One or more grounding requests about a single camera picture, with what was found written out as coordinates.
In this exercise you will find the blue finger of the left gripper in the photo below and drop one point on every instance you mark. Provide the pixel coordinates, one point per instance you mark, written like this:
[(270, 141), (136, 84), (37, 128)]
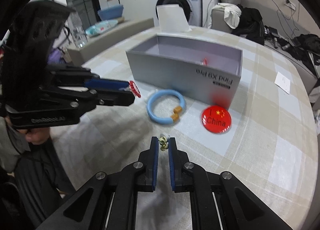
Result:
[(113, 98), (108, 84)]

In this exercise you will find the wall power outlet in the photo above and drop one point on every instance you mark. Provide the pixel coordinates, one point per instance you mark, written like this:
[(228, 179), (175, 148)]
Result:
[(290, 5)]

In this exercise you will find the beige side bench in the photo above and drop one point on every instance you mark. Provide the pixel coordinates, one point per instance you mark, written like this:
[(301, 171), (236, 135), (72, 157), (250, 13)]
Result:
[(97, 45)]

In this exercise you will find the small yellow bead charm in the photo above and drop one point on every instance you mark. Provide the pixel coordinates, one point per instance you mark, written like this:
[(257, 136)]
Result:
[(164, 141)]

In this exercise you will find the red China badge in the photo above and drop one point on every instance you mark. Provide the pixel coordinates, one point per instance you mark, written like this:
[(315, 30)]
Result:
[(216, 119)]

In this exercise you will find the white paper slip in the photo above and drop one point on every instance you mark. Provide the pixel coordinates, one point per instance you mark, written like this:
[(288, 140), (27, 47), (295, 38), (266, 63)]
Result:
[(283, 82)]

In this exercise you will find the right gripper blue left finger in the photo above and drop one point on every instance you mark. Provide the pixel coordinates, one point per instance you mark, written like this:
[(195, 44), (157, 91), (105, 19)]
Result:
[(154, 167)]

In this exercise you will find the red hair clip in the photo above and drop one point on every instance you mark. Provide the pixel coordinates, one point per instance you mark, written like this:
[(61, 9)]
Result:
[(204, 62)]

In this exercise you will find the light blue bangle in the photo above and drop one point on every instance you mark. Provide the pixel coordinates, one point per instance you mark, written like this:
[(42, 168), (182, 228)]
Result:
[(165, 106)]

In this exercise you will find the white garment on sofa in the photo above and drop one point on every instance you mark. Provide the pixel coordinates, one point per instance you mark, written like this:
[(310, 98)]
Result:
[(232, 14)]

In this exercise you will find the grey cardboard box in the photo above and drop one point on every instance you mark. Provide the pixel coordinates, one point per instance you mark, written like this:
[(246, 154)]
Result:
[(175, 63)]

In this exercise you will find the clear water bottle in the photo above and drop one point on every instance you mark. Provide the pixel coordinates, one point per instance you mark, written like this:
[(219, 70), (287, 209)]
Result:
[(77, 30)]

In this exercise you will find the wet wipes pack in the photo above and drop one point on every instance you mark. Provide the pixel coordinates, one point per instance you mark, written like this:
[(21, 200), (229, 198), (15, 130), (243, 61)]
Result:
[(101, 27)]

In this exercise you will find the pile of dark jackets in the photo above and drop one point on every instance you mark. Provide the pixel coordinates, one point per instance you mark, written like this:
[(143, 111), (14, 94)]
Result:
[(300, 47)]

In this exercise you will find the blue plastic basin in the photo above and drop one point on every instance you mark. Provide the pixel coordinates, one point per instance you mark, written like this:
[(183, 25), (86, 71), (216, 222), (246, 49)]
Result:
[(112, 12)]

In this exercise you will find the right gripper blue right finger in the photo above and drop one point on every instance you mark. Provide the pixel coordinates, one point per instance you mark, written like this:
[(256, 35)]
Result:
[(171, 164)]

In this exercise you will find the black garment on sofa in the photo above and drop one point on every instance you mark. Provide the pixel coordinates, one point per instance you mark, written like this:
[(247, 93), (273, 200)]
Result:
[(251, 25)]

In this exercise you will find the white paper roll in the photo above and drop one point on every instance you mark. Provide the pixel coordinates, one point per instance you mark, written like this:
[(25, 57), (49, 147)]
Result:
[(172, 19)]

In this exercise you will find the checked tablecloth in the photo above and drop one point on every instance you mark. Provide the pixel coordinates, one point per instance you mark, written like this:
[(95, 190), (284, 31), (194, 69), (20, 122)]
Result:
[(271, 146)]

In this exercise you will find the person's left hand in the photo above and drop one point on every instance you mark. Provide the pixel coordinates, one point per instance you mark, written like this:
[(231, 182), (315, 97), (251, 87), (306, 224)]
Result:
[(20, 136)]

